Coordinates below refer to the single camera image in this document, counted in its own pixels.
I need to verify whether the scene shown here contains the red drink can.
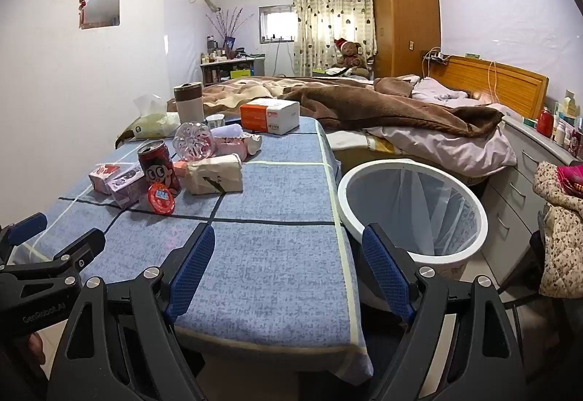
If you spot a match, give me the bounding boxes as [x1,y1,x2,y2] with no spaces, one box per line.
[137,140,181,201]

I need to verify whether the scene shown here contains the grey nightstand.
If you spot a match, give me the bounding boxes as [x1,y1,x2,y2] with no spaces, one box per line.
[482,115,583,288]

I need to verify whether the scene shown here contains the clear bin liner bag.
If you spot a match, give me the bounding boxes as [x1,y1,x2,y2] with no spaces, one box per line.
[351,168,479,257]

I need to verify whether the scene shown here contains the window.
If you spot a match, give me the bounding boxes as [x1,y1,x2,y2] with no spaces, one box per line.
[259,5,297,43]

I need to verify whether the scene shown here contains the red round lidded cup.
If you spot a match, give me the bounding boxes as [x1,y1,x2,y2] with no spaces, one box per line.
[146,183,176,215]

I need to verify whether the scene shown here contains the green white carton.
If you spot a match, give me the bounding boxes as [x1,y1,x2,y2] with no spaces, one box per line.
[562,90,580,118]

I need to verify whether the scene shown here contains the pink small box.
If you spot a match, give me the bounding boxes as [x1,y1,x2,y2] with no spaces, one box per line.
[89,164,121,193]

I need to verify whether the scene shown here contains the white round waste bin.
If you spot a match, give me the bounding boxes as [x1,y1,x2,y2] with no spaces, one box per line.
[338,159,489,281]

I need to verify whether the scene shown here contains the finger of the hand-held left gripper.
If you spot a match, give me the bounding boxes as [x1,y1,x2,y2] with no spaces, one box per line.
[0,228,106,288]
[0,213,47,265]

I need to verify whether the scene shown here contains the wall mirror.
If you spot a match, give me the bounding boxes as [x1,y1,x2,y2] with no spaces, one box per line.
[78,0,121,30]

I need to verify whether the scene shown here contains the colourful plaid cloth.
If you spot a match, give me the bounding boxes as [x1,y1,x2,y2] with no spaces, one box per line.
[556,164,583,196]

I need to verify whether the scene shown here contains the floral quilted jacket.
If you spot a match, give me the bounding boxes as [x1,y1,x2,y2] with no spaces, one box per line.
[534,161,583,299]

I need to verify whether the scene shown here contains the power strip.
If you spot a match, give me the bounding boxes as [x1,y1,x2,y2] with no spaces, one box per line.
[421,48,451,65]

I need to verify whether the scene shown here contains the patterned curtain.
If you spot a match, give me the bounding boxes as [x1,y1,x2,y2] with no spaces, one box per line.
[292,0,377,76]

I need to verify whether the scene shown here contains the purple small box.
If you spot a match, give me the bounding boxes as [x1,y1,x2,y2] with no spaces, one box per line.
[107,168,146,208]

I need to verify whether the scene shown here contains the pale pink duvet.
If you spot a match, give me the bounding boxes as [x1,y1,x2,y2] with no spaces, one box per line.
[364,75,517,178]

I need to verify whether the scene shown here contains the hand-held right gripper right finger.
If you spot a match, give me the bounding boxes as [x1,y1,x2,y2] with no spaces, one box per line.
[362,223,527,401]

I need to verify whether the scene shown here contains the brown blanket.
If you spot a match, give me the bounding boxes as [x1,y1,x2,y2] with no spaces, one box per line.
[278,77,504,138]

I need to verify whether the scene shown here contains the clear plastic flower-shaped container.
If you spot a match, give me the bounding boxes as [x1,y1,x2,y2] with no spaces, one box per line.
[174,123,215,161]

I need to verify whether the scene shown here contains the blue checked tablecloth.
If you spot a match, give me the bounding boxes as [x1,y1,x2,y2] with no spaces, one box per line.
[18,116,374,379]

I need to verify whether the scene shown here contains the yellow tissue pack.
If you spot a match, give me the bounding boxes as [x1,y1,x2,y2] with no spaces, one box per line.
[117,95,181,142]

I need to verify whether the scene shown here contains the red jar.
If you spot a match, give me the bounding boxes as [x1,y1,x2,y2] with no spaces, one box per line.
[536,107,555,137]

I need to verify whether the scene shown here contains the cluttered desk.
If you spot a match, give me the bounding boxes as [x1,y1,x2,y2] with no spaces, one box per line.
[199,46,266,87]

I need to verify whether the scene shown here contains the brown teddy bear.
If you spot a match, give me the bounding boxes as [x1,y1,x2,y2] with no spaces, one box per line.
[334,39,368,73]

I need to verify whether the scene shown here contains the dried branches in vase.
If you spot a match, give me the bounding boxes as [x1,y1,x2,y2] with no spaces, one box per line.
[205,8,254,51]

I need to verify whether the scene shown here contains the beige blanket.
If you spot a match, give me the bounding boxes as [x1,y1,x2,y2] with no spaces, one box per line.
[166,77,374,117]

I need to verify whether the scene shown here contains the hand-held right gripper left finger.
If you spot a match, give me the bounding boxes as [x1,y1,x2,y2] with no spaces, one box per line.
[48,223,216,401]

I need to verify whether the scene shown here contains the orange white box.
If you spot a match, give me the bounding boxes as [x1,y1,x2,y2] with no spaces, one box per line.
[240,99,300,136]

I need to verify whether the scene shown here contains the pink white packaging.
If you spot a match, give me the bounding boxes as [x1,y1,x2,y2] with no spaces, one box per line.
[213,128,263,161]

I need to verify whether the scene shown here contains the wooden headboard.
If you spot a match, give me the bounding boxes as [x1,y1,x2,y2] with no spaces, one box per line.
[430,55,549,120]

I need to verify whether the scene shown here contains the brown white tumbler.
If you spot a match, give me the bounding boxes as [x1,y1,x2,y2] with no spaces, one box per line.
[174,82,205,124]

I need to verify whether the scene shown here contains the charging cable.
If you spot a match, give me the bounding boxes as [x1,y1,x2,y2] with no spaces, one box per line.
[487,61,501,105]

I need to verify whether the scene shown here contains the wooden wardrobe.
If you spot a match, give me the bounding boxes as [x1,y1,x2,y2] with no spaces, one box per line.
[370,0,442,79]

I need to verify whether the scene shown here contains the black chair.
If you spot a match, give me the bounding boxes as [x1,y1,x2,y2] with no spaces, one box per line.
[496,212,583,384]

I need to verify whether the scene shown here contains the paper-wrapped tissue pack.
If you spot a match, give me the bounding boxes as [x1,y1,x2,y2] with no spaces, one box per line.
[186,154,243,195]

